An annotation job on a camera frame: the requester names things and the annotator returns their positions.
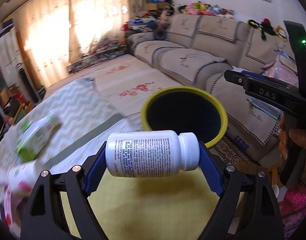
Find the yellow rimmed trash bin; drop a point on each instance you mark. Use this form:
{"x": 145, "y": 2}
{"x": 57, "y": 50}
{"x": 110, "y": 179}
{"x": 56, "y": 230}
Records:
{"x": 185, "y": 114}

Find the black tower fan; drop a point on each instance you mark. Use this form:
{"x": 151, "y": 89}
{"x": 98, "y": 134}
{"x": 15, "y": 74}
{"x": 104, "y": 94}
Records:
{"x": 28, "y": 83}

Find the white pill bottle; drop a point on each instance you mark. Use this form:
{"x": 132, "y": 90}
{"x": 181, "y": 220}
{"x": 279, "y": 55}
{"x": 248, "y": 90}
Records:
{"x": 151, "y": 154}

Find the beige sofa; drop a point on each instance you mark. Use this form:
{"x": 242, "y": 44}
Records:
{"x": 198, "y": 49}

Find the green coconut water bottle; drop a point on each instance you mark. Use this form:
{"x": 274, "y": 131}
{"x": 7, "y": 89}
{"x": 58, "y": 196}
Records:
{"x": 35, "y": 135}

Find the white leaf paper cup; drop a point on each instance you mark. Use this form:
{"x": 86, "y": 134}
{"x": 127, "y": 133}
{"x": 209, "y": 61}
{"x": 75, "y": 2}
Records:
{"x": 20, "y": 179}

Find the pile of plush toys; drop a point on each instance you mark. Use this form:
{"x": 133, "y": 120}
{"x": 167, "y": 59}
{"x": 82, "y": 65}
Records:
{"x": 200, "y": 8}

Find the cream curtains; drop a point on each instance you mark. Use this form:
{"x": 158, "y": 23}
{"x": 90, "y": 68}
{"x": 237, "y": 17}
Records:
{"x": 57, "y": 33}

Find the yellow green tablecloth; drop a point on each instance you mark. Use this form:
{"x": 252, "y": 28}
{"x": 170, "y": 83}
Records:
{"x": 153, "y": 154}

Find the stacked cardboard boxes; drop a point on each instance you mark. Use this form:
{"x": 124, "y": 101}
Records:
{"x": 156, "y": 5}

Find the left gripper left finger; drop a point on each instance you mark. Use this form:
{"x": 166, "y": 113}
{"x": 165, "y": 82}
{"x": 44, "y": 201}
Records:
{"x": 44, "y": 216}

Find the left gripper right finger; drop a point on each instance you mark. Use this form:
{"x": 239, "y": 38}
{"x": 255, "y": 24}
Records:
{"x": 261, "y": 217}

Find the low shelf with books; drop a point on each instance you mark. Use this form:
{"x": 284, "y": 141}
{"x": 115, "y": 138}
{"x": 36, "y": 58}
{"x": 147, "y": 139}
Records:
{"x": 105, "y": 52}

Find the white standing air conditioner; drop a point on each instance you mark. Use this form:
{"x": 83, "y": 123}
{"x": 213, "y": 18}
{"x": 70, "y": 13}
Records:
{"x": 10, "y": 57}

